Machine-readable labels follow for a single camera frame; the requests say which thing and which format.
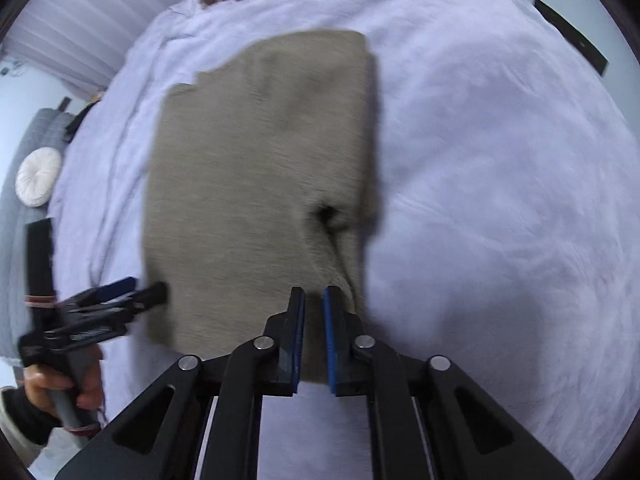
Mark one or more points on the black bag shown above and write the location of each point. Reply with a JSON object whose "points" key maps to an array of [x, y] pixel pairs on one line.
{"points": [[80, 115]]}

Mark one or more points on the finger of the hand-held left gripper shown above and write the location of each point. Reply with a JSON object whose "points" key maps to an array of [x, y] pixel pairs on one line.
{"points": [[147, 296], [117, 287]]}

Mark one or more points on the white curtain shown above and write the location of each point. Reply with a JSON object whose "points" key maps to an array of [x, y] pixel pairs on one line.
{"points": [[85, 25]]}

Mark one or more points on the grey sofa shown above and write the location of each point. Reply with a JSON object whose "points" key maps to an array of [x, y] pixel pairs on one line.
{"points": [[20, 210]]}

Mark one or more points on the person's left hand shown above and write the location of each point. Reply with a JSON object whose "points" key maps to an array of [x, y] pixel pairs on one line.
{"points": [[42, 385]]}

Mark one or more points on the light blue fleece blanket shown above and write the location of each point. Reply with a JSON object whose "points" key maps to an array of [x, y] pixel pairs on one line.
{"points": [[500, 210]]}

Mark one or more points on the round white cushion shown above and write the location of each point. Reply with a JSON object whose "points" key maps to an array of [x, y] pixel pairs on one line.
{"points": [[39, 176]]}

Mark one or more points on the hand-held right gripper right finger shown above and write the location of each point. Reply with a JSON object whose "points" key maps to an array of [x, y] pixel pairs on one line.
{"points": [[327, 340]]}

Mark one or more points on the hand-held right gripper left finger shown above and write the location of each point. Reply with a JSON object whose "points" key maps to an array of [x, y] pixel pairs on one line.
{"points": [[298, 340]]}

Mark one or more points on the black wall strip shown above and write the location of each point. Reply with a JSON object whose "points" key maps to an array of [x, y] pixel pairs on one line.
{"points": [[570, 35]]}

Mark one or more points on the olive brown knit sweater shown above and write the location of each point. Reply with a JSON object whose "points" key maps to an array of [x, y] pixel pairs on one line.
{"points": [[250, 185]]}

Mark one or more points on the person's left forearm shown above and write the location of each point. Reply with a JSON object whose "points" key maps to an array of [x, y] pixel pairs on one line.
{"points": [[22, 415]]}

